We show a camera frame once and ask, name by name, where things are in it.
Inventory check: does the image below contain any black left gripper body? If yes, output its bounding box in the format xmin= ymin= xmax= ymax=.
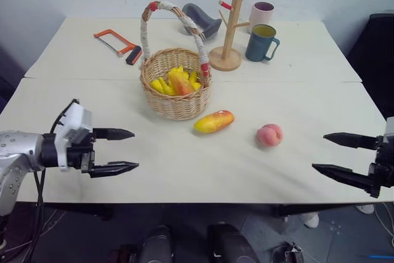
xmin=65 ymin=128 xmax=97 ymax=175

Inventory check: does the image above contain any pink peach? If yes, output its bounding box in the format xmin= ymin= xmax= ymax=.
xmin=256 ymin=123 xmax=284 ymax=147

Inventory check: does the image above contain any wooden mug tree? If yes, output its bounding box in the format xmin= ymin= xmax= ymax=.
xmin=208 ymin=0 xmax=263 ymax=72

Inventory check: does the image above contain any pink mug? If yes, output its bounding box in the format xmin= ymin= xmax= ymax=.
xmin=247 ymin=1 xmax=275 ymax=34

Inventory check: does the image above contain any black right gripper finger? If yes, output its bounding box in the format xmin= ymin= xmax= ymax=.
xmin=323 ymin=132 xmax=378 ymax=150
xmin=311 ymin=163 xmax=375 ymax=196

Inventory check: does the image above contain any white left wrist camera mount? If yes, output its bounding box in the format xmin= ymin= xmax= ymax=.
xmin=56 ymin=99 xmax=94 ymax=172

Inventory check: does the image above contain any yellow red mango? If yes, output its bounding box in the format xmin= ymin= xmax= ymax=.
xmin=193 ymin=109 xmax=235 ymax=134

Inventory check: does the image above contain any dark rounded shape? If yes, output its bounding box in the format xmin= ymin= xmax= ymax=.
xmin=139 ymin=224 xmax=174 ymax=263

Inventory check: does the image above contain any black table frame bar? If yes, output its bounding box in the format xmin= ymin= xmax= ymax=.
xmin=270 ymin=202 xmax=394 ymax=218

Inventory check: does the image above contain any yellow banana bunch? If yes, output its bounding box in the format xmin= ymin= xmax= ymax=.
xmin=150 ymin=78 xmax=179 ymax=97

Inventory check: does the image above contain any orange yellow mango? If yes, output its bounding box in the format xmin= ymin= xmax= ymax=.
xmin=167 ymin=70 xmax=196 ymax=96

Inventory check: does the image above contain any wicker basket with handle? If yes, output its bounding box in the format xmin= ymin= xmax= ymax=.
xmin=139 ymin=0 xmax=213 ymax=121

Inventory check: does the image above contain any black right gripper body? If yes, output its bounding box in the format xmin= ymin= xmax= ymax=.
xmin=368 ymin=135 xmax=394 ymax=199

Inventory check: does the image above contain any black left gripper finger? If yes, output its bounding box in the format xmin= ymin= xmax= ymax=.
xmin=89 ymin=161 xmax=140 ymax=179
xmin=93 ymin=127 xmax=136 ymax=142

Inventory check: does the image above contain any blue mug yellow inside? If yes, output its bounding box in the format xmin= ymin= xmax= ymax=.
xmin=244 ymin=24 xmax=281 ymax=63

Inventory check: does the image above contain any orange hacksaw black handle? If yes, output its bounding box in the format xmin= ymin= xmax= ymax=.
xmin=93 ymin=28 xmax=143 ymax=67

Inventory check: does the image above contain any white floor cable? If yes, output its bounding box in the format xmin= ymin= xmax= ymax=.
xmin=373 ymin=202 xmax=394 ymax=247

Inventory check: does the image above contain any yellow starfruit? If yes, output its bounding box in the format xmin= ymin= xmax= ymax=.
xmin=167 ymin=65 xmax=203 ymax=91

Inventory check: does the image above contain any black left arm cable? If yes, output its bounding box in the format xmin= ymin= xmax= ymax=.
xmin=33 ymin=111 xmax=68 ymax=214

